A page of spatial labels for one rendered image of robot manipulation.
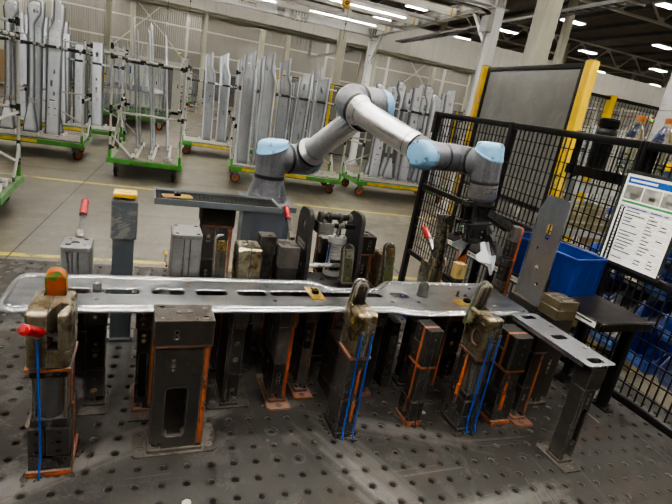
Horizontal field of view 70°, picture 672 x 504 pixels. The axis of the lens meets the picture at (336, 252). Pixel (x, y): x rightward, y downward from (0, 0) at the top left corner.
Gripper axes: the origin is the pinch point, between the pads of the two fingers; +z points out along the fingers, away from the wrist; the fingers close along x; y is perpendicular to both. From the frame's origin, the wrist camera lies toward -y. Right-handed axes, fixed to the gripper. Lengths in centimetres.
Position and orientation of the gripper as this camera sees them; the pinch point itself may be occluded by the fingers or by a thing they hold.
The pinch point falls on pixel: (476, 266)
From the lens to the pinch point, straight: 145.4
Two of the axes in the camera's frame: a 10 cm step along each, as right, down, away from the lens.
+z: -0.7, 9.4, 3.3
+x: 3.4, 3.3, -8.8
